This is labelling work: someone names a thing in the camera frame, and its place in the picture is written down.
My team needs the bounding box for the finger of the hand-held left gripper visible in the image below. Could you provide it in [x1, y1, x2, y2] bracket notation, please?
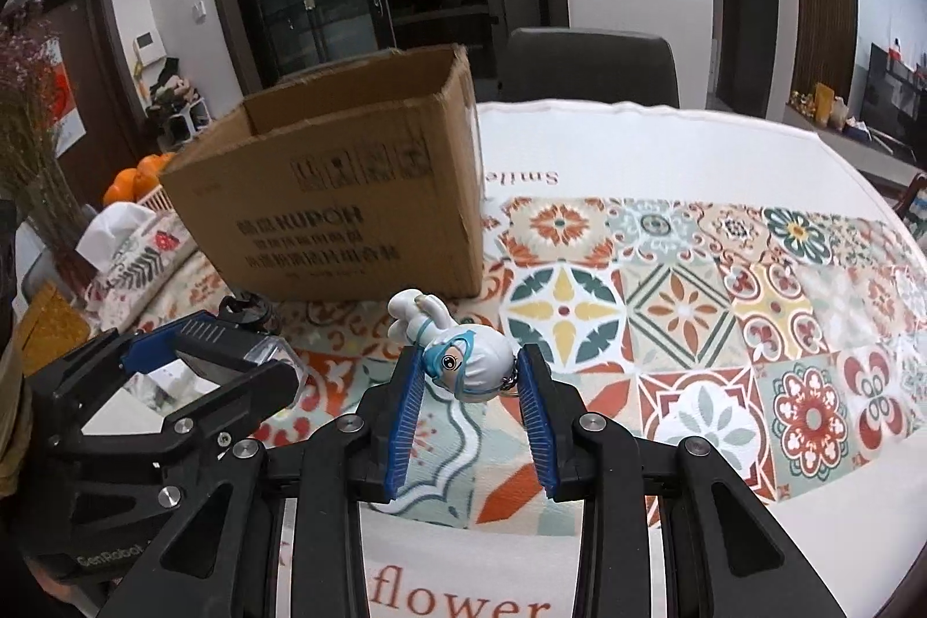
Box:
[72, 361, 301, 470]
[29, 310, 251, 398]

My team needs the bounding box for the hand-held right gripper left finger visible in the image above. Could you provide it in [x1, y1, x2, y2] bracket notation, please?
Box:
[97, 346, 436, 618]

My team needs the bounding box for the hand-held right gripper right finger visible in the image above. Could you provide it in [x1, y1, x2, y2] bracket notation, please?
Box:
[516, 343, 848, 618]

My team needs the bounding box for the black power adapter with cable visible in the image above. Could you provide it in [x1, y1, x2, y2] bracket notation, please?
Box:
[174, 294, 300, 391]

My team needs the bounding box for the white figurine with blue hair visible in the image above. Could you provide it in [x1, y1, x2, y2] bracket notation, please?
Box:
[387, 288, 519, 405]

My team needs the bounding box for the brown cardboard box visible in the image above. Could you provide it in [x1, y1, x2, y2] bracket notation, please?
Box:
[158, 45, 485, 302]

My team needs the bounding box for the floral cloth tissue cover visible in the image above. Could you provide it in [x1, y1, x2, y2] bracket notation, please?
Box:
[83, 213, 200, 330]

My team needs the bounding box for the glass vase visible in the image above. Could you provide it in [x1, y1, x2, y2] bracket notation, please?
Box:
[21, 220, 98, 301]

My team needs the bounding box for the white tissue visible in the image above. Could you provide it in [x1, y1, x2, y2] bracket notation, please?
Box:
[74, 202, 156, 268]

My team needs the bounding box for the orange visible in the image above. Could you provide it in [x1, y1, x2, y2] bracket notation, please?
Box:
[103, 169, 138, 205]
[134, 153, 178, 192]

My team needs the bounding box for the patterned table runner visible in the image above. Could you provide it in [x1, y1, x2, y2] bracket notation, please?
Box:
[79, 194, 927, 528]

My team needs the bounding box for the dried flower bunch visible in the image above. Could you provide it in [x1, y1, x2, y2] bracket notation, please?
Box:
[0, 2, 92, 272]

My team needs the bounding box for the white small shelf with toys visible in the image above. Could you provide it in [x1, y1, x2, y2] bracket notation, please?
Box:
[145, 57, 214, 152]

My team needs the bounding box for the brown entrance door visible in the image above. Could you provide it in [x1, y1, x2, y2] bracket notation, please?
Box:
[3, 0, 146, 206]

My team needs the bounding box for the grey dining chair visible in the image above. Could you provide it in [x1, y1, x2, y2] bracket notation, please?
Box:
[502, 28, 682, 108]

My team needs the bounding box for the grey television cabinet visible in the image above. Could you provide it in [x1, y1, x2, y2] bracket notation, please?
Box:
[782, 107, 927, 185]

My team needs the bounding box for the wooden chair with cloth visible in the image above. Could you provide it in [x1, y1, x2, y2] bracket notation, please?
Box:
[894, 173, 927, 221]

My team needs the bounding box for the dark interior door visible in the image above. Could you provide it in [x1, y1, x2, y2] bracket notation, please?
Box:
[717, 0, 787, 119]

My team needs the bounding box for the black television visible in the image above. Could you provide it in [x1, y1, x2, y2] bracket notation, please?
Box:
[867, 42, 927, 145]

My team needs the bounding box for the red wall poster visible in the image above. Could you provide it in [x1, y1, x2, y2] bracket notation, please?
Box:
[43, 39, 84, 156]

